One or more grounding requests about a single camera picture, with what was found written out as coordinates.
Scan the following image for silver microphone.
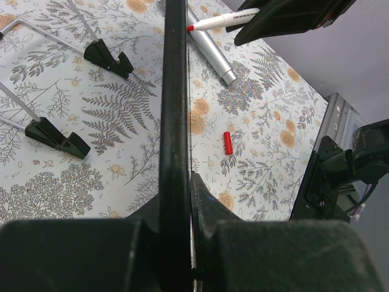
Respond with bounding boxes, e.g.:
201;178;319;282
185;4;238;86

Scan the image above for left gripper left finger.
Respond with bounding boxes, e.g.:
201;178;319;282
1;196;160;291

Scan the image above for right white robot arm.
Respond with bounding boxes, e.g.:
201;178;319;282
226;1;388;187

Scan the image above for red marker cap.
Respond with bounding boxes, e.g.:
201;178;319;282
223;131;233;155

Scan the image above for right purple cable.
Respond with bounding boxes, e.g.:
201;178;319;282
348;182;376;221

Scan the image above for white marker pen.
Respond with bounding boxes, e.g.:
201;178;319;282
187;8;260;32

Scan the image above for floral patterned table mat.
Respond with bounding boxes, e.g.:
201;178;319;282
1;1;327;223

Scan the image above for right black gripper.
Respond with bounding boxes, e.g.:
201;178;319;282
234;0;356;46

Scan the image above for black front mounting rail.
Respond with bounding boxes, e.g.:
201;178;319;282
289;136;357;223

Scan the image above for aluminium table frame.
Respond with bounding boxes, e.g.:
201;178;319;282
314;92;367;151

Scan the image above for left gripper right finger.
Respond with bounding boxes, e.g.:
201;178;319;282
190;173;384;291

